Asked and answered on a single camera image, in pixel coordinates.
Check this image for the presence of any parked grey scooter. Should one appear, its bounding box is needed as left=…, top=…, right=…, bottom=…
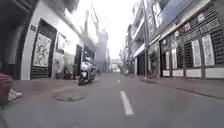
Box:
left=77, top=57, right=98, bottom=86

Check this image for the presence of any white dashed centre line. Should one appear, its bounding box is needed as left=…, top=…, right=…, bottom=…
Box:
left=116, top=79, right=135, bottom=117

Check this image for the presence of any grey asphalt road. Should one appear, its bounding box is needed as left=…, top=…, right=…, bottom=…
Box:
left=0, top=72, right=224, bottom=128

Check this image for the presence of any white building with dark doors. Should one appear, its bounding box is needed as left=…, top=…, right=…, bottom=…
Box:
left=19, top=0, right=101, bottom=81

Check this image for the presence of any round manhole cover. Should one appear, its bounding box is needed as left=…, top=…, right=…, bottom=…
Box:
left=52, top=89, right=88, bottom=103

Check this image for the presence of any building with patterned lattice panels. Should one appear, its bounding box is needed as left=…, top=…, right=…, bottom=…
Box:
left=143, top=0, right=224, bottom=80

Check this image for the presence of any person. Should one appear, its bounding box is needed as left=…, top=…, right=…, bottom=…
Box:
left=0, top=72, right=23, bottom=108

